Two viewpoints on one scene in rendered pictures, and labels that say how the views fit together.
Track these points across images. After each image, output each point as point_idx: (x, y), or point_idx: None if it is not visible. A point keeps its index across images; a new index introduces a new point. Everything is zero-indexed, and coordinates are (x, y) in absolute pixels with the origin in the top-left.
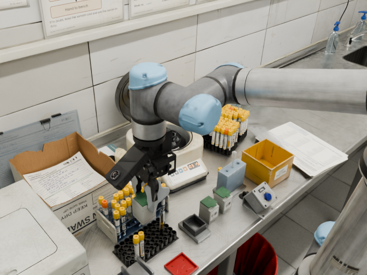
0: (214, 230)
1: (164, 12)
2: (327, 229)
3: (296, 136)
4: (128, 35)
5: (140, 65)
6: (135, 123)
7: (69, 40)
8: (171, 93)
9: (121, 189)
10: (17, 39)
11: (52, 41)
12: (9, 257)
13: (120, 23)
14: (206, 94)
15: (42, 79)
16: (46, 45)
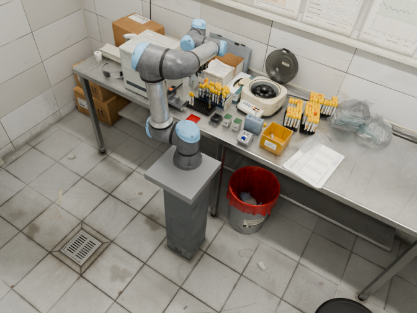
0: (219, 128)
1: (326, 30)
2: (189, 122)
3: (326, 159)
4: (296, 30)
5: (200, 19)
6: None
7: (258, 13)
8: (189, 31)
9: None
10: (241, 0)
11: (251, 9)
12: None
13: (291, 20)
14: (190, 37)
15: (245, 25)
16: (247, 9)
